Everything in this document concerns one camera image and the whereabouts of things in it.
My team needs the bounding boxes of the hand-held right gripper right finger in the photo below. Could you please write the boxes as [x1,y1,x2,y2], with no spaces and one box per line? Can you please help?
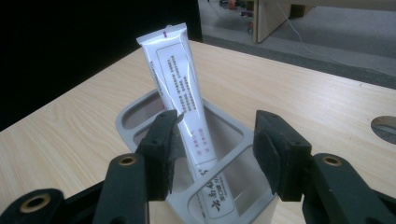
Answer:
[252,110,396,224]

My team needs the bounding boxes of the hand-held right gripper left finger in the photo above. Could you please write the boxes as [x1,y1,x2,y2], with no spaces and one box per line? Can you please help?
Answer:
[92,109,178,224]

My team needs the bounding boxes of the grey plastic holder box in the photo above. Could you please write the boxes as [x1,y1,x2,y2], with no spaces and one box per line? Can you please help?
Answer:
[115,88,278,224]

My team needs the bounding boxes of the white toothpaste tube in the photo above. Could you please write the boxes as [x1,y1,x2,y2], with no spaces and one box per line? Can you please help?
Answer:
[135,21,241,224]

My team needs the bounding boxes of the black curtain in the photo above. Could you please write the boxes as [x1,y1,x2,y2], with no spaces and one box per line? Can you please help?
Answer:
[0,0,204,133]

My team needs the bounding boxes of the light wooden furniture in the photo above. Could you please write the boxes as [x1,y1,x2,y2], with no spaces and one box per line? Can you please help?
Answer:
[252,0,396,45]

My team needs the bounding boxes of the small red objects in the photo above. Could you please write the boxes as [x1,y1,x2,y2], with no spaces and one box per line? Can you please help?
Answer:
[218,0,254,19]

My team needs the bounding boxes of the thin white floor cable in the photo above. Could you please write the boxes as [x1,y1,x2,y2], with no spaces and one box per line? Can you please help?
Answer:
[275,0,396,77]

